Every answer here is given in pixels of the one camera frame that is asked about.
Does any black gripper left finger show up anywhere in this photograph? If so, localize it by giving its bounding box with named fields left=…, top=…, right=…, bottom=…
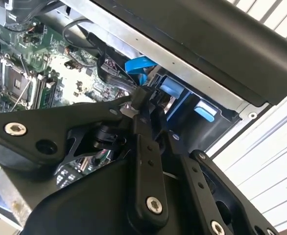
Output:
left=0, top=96, right=170, bottom=222

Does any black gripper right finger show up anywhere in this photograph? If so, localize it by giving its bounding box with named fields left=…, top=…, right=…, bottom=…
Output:
left=150, top=107, right=280, bottom=235

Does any hard disk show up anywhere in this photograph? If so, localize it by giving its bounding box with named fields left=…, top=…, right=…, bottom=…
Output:
left=148, top=73, right=219, bottom=123

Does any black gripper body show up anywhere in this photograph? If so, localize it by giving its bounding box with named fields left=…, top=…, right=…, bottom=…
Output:
left=21, top=159, right=208, bottom=235

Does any black disk power wire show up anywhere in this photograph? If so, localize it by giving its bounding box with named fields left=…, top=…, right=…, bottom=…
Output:
left=62, top=19, right=151, bottom=112

